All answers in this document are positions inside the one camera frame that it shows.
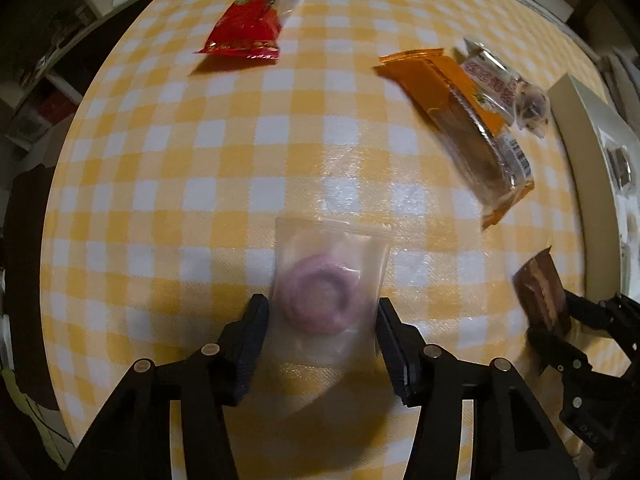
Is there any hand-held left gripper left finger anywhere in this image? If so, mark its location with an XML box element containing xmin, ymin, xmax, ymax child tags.
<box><xmin>65</xmin><ymin>294</ymin><xmax>271</xmax><ymax>480</ymax></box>

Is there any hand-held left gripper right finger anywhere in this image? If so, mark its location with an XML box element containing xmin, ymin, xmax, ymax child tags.
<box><xmin>376</xmin><ymin>297</ymin><xmax>581</xmax><ymax>480</ymax></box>

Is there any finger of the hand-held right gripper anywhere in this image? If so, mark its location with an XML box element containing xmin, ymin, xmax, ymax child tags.
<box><xmin>527</xmin><ymin>326</ymin><xmax>592</xmax><ymax>374</ymax></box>
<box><xmin>564</xmin><ymin>289</ymin><xmax>640</xmax><ymax>351</ymax></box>

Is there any brown chocolate bar packet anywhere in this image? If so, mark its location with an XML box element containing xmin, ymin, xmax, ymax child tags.
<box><xmin>513</xmin><ymin>246</ymin><xmax>572</xmax><ymax>338</ymax></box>

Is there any clear packet pink pastry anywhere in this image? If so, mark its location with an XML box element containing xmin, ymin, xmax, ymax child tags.
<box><xmin>269</xmin><ymin>217</ymin><xmax>393</xmax><ymax>366</ymax></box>

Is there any white shallow cardboard tray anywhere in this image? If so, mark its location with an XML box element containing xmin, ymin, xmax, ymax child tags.
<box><xmin>547</xmin><ymin>72</ymin><xmax>640</xmax><ymax>306</ymax></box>

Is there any yellow checked tablecloth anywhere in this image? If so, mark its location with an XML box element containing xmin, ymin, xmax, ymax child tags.
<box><xmin>42</xmin><ymin>0</ymin><xmax>640</xmax><ymax>480</ymax></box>

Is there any orange snack packet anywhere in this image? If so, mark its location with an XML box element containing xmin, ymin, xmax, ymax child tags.
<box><xmin>376</xmin><ymin>48</ymin><xmax>535</xmax><ymax>231</ymax></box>

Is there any clear packet with red label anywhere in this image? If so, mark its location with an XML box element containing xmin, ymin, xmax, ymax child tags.
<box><xmin>459</xmin><ymin>37</ymin><xmax>551</xmax><ymax>137</ymax></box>

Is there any red snack packet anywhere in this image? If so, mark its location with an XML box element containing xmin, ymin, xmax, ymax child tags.
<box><xmin>195</xmin><ymin>0</ymin><xmax>314</xmax><ymax>62</ymax></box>

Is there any wooden shelf unit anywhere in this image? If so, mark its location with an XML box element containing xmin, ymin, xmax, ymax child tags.
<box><xmin>0</xmin><ymin>0</ymin><xmax>186</xmax><ymax>161</ymax></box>

